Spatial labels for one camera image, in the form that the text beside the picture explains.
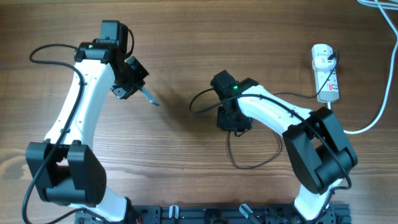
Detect white cables at corner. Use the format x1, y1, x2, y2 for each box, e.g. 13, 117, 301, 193
356, 0, 398, 11

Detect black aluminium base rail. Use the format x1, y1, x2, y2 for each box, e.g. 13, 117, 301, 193
75, 203, 352, 224

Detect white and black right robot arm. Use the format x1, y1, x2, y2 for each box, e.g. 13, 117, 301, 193
210, 70, 358, 222

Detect white power strip cord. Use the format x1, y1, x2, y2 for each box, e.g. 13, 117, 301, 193
326, 0, 398, 135

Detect white USB charger adapter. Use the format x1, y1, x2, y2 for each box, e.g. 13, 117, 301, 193
312, 55, 336, 71

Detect white power strip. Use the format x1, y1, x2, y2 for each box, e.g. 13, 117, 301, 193
312, 44, 340, 103

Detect blue Galaxy smartphone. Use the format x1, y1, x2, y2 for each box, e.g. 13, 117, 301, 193
140, 86, 160, 106

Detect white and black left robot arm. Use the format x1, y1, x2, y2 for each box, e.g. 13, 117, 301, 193
25, 20, 148, 223

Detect black USB charging cable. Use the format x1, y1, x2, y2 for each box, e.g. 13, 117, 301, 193
226, 49, 340, 170

